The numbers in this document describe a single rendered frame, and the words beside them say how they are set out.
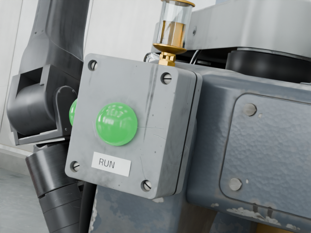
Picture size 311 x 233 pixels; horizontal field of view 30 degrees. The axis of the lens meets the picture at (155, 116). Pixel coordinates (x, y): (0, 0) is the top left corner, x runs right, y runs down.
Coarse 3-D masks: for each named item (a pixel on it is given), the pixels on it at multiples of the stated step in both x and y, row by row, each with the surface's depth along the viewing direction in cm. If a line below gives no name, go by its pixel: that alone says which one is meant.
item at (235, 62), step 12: (228, 60) 55; (240, 60) 53; (252, 60) 52; (264, 60) 52; (276, 60) 52; (288, 60) 52; (300, 60) 52; (240, 72) 53; (252, 72) 52; (264, 72) 52; (276, 72) 52; (288, 72) 52; (300, 72) 52
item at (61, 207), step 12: (60, 192) 64; (72, 192) 64; (48, 204) 64; (60, 204) 64; (72, 204) 64; (48, 216) 64; (60, 216) 63; (72, 216) 63; (48, 228) 65; (60, 228) 63; (72, 228) 63
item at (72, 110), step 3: (75, 102) 43; (72, 105) 43; (75, 105) 42; (72, 108) 43; (75, 108) 42; (69, 111) 43; (72, 111) 43; (69, 114) 43; (72, 114) 42; (69, 117) 43; (72, 117) 43; (72, 120) 43; (72, 123) 43
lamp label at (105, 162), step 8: (96, 152) 40; (96, 160) 40; (104, 160) 40; (112, 160) 40; (120, 160) 40; (128, 160) 39; (104, 168) 40; (112, 168) 40; (120, 168) 40; (128, 168) 39
